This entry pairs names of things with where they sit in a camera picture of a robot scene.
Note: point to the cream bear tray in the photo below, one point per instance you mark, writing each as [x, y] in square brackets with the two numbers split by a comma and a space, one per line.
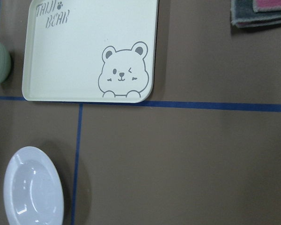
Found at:
[90, 50]

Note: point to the white round plate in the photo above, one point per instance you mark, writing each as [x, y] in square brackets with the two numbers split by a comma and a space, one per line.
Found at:
[32, 190]

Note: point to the pink and grey cloth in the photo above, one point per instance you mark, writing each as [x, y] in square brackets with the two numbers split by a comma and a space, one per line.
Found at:
[255, 13]

